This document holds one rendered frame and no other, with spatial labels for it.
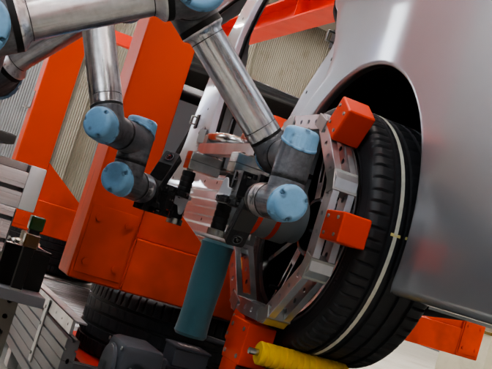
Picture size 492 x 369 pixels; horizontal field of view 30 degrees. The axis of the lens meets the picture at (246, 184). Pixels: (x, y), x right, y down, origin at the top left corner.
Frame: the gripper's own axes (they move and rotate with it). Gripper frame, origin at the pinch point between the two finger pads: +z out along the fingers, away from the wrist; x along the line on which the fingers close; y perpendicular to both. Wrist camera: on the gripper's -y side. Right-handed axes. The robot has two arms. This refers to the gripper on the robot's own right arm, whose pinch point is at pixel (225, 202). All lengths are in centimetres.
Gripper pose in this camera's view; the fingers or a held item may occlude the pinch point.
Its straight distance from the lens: 212.8
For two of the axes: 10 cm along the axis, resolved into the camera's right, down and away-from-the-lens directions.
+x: -8.8, -3.1, -3.7
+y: 3.0, -9.5, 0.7
